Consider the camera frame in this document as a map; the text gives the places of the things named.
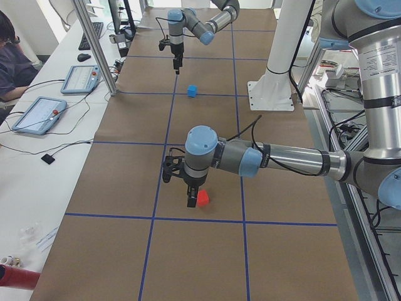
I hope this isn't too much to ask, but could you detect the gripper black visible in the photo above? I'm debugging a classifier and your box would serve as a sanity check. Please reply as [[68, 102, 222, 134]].
[[170, 44, 184, 75], [184, 171, 207, 208]]

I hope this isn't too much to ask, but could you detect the red block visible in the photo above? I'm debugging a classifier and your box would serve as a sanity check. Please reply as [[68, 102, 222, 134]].
[[197, 189, 210, 207]]

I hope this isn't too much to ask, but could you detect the blue block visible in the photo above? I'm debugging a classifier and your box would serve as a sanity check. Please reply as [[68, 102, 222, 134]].
[[187, 85, 197, 98]]

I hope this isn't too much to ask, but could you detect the black computer monitor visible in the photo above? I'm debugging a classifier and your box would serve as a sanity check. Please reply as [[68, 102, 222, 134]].
[[108, 0, 136, 41]]

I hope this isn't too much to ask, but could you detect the black keyboard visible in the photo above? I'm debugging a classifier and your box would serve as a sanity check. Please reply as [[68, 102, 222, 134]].
[[78, 21, 105, 51]]

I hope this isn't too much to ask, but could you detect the black computer mouse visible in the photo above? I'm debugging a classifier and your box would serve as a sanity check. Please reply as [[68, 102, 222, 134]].
[[77, 53, 91, 62]]

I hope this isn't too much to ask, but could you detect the far teach pendant tablet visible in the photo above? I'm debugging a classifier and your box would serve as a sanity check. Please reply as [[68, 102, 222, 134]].
[[60, 65, 101, 95]]

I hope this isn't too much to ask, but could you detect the teach pendant tablet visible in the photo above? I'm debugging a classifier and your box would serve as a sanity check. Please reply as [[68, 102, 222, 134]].
[[11, 97, 67, 135], [60, 65, 101, 95]]

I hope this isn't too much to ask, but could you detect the near teach pendant tablet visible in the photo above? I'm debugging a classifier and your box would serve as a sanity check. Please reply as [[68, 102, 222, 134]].
[[11, 97, 67, 135]]

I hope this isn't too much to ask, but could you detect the small black square pad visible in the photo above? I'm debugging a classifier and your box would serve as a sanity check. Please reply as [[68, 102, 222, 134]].
[[41, 154, 55, 165]]

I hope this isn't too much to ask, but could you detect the seated person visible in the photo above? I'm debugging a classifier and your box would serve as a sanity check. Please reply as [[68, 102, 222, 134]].
[[0, 9, 39, 123]]

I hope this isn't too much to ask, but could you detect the red fire extinguisher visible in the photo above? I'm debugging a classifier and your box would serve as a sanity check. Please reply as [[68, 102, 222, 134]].
[[1, 265, 41, 290]]

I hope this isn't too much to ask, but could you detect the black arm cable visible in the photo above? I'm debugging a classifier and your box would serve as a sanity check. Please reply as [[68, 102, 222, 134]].
[[228, 115, 317, 176]]

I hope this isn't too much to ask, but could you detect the aluminium frame post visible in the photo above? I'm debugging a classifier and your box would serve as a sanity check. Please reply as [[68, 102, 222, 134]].
[[71, 0, 117, 96]]

